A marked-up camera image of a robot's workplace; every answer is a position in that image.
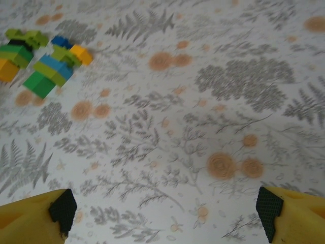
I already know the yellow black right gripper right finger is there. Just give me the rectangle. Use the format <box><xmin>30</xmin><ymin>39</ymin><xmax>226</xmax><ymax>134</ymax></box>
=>
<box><xmin>255</xmin><ymin>187</ymin><xmax>325</xmax><ymax>244</ymax></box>

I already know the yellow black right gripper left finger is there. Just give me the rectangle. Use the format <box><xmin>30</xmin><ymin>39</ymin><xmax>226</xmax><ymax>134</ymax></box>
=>
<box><xmin>0</xmin><ymin>188</ymin><xmax>78</xmax><ymax>244</ymax></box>

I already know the green square lego brick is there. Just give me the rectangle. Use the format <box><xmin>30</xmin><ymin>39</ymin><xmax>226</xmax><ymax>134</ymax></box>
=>
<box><xmin>22</xmin><ymin>70</ymin><xmax>56</xmax><ymax>100</ymax></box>

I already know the orange lego brick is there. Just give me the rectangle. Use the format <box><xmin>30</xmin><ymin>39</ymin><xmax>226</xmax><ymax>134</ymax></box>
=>
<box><xmin>69</xmin><ymin>44</ymin><xmax>94</xmax><ymax>66</ymax></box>
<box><xmin>0</xmin><ymin>58</ymin><xmax>20</xmax><ymax>82</ymax></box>

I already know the light blue long lego brick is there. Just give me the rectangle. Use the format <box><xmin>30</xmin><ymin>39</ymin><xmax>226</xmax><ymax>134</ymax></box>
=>
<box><xmin>39</xmin><ymin>53</ymin><xmax>75</xmax><ymax>82</ymax></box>

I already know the green long lego brick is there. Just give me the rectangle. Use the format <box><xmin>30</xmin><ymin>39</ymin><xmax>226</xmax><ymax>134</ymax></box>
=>
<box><xmin>0</xmin><ymin>43</ymin><xmax>34</xmax><ymax>70</ymax></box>

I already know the lime square lego brick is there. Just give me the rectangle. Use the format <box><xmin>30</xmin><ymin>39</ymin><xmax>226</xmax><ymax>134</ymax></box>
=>
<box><xmin>5</xmin><ymin>28</ymin><xmax>27</xmax><ymax>43</ymax></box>
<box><xmin>24</xmin><ymin>30</ymin><xmax>49</xmax><ymax>49</ymax></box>

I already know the dark blue square lego brick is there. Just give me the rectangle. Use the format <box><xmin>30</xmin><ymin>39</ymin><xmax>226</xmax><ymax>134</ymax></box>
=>
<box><xmin>50</xmin><ymin>35</ymin><xmax>73</xmax><ymax>49</ymax></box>

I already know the floral printed table cover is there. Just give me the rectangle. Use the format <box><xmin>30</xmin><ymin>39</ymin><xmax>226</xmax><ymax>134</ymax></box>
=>
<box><xmin>0</xmin><ymin>0</ymin><xmax>325</xmax><ymax>244</ymax></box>

